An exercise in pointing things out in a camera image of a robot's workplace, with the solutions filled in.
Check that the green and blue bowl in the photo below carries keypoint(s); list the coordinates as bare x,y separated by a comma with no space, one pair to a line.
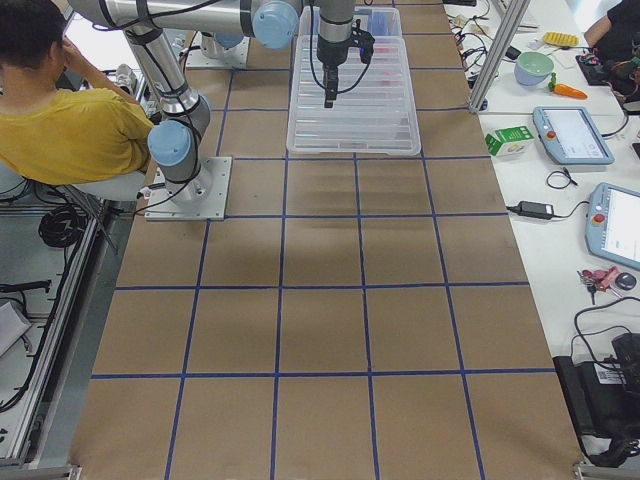
532,68

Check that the clear plastic storage box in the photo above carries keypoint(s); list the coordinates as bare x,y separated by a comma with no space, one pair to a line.
360,13

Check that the pink keys bunch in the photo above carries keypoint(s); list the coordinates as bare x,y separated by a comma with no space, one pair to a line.
597,280

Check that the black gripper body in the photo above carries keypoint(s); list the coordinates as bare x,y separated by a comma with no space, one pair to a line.
330,54

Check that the blue teach pendant upper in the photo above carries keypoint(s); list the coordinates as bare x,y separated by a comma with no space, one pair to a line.
570,136

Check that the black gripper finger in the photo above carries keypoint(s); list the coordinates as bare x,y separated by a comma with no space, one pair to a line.
331,84

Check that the person in black shirt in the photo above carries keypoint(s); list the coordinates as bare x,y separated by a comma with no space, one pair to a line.
614,39

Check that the yellow toy corn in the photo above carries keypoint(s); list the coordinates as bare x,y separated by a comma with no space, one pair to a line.
559,39

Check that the clear plastic box lid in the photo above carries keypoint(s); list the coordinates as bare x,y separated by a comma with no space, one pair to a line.
377,116

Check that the blue teach pendant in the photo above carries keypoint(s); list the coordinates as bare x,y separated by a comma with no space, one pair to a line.
612,225
570,136

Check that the black device with cables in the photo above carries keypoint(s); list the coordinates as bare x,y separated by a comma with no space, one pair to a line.
602,396

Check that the person in yellow shirt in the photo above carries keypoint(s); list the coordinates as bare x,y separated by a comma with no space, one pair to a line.
62,120

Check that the black round key fob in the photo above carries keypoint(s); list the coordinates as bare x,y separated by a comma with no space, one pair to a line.
625,281

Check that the blue teach pendant lower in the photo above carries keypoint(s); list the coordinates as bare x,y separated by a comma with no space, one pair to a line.
612,225

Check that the green white milk carton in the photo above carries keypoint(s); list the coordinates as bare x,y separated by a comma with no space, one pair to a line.
508,141

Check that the black power adapter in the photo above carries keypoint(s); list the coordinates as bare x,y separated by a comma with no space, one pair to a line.
534,210

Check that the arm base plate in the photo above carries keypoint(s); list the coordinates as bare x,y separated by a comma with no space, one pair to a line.
236,60
204,198

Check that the aluminium frame post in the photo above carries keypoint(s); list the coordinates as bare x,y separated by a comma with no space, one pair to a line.
504,35

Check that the toy carrot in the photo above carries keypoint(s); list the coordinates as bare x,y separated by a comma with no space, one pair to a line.
565,90

